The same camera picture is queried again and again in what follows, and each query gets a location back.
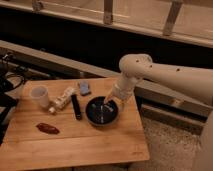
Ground dark round bowl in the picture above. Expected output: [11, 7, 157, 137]
[86, 96, 119, 126]

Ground black rectangular bar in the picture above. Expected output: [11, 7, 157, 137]
[71, 94, 82, 120]

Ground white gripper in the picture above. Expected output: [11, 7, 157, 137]
[103, 75, 138, 104]

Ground white plastic cup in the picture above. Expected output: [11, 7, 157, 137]
[30, 86, 50, 108]

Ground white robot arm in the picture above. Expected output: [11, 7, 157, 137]
[104, 54, 213, 171]

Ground metal utensil in bowl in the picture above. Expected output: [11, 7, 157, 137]
[92, 104, 113, 123]

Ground black cables at left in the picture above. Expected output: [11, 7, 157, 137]
[0, 52, 28, 144]

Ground white lying bottle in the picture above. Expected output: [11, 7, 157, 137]
[48, 87, 75, 114]

